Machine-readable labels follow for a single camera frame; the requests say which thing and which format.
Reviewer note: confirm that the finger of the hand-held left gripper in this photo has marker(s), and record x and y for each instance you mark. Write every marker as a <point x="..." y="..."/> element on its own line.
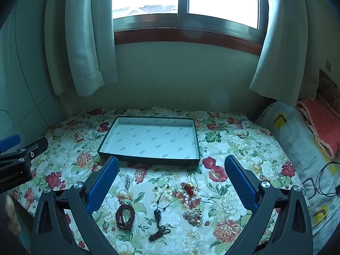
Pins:
<point x="10" y="141"/>
<point x="37" y="146"/>

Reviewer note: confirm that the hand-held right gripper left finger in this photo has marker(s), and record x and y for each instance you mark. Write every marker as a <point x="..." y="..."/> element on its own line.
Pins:
<point x="102" y="184"/>

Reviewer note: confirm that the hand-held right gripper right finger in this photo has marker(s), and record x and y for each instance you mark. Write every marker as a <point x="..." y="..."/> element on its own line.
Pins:
<point x="239" y="182"/>

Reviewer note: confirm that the red knot gold charm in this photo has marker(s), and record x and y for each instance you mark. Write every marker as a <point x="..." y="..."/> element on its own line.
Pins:
<point x="189" y="190"/>

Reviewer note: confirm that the pearl cluster brooch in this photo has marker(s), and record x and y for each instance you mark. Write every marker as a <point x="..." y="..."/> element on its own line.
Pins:
<point x="194" y="217"/>

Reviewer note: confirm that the green shallow cardboard box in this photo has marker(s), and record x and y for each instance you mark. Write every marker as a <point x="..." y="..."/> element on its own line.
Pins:
<point x="151" y="140"/>

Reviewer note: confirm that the person's left hand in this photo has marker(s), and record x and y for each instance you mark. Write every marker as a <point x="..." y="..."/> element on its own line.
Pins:
<point x="11" y="213"/>

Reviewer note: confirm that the silver rhinestone brooch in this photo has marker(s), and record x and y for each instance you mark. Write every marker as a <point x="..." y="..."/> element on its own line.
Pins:
<point x="127" y="181"/>

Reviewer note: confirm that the pale panelled wardrobe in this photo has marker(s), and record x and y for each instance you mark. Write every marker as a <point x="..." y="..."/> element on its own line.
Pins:
<point x="24" y="85"/>

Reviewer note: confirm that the floral bed sheet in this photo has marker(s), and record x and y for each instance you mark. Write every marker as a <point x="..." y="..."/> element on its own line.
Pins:
<point x="164" y="180"/>

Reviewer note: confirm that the white pillow yellow pattern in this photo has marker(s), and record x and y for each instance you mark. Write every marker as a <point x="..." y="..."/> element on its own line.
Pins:
<point x="297" y="138"/>

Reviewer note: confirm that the pink knitted blanket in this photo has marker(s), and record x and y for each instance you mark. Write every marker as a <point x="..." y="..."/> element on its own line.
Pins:
<point x="321" y="122"/>

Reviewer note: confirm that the pale green curtain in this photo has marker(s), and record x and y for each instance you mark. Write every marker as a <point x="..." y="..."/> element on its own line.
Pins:
<point x="79" y="37"/>
<point x="284" y="58"/>

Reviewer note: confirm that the wooden headboard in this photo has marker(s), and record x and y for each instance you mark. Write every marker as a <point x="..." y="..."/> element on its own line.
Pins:
<point x="329" y="87"/>

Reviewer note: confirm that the window with metal frame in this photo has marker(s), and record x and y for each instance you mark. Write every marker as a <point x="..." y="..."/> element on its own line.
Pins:
<point x="186" y="10"/>

